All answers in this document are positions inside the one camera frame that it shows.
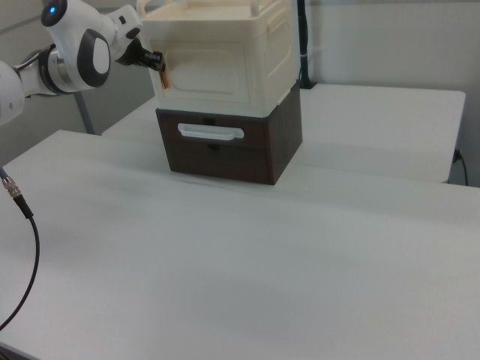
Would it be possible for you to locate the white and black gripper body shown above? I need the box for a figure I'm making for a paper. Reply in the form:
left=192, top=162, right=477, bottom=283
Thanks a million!
left=106, top=4, right=149, bottom=68

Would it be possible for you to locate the cream plastic cabinet door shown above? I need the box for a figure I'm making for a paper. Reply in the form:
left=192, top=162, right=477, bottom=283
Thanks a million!
left=151, top=38, right=251, bottom=107

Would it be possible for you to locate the cream plastic storage cabinet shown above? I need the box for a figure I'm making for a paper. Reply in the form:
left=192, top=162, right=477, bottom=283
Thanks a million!
left=136, top=0, right=298, bottom=118

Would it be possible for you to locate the plain brown drawer front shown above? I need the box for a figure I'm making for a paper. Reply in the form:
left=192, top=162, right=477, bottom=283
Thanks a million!
left=164, top=139, right=272, bottom=185

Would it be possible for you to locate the dark brown wooden drawer unit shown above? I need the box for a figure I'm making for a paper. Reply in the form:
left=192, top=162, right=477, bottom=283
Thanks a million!
left=155, top=79, right=304, bottom=187

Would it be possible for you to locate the white plastic drawer handle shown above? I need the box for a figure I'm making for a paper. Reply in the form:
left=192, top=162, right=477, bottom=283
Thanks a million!
left=176, top=122, right=246, bottom=143

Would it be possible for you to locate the grey metal post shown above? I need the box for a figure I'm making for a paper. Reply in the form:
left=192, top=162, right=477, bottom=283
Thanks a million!
left=73, top=91, right=95, bottom=135

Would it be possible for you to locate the brown drawer front with handle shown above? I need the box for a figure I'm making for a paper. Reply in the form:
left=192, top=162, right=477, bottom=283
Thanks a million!
left=157, top=110, right=269, bottom=150

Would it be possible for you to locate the black camera stand pole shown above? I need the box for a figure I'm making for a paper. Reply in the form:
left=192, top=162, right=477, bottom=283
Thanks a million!
left=295, top=0, right=317, bottom=90

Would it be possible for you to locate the dark cable with metal connector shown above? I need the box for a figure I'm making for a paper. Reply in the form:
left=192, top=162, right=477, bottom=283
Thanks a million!
left=0, top=166, right=41, bottom=332

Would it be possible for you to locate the thin black power cable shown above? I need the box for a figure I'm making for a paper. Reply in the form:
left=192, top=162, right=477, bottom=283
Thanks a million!
left=452, top=148, right=470, bottom=187

